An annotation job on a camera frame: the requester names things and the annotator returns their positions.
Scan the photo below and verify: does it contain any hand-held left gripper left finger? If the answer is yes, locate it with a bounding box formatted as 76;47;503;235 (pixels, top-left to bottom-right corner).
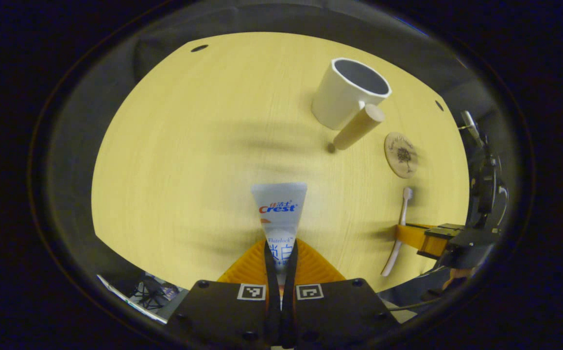
165;238;282;350

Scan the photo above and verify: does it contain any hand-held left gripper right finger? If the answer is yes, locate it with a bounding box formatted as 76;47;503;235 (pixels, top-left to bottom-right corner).
281;238;401;350

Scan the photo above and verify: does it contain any pale toothbrush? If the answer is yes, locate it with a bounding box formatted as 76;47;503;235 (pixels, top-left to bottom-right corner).
381;187;414;278

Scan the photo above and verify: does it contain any round wooden coaster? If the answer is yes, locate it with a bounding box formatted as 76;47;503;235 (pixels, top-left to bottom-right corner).
384;132;419;179

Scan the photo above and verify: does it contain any white toothpaste tube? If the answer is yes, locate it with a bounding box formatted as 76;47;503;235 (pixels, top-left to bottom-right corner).
251;182;308;273

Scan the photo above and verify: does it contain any white cup with wooden handle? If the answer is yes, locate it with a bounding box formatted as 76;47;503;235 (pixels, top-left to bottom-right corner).
311;57;392;150

